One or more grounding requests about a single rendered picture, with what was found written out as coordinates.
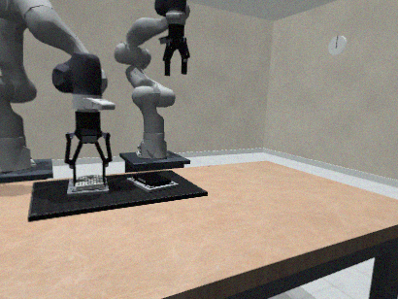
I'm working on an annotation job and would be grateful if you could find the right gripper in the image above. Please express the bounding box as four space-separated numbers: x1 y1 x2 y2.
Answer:
65 111 113 185

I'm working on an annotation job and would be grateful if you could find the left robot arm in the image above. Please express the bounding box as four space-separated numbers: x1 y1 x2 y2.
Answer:
114 0 190 159

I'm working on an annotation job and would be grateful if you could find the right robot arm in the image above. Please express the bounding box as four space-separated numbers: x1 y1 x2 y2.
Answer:
0 0 115 172

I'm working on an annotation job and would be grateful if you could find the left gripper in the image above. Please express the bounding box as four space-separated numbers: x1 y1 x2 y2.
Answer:
163 23 190 76

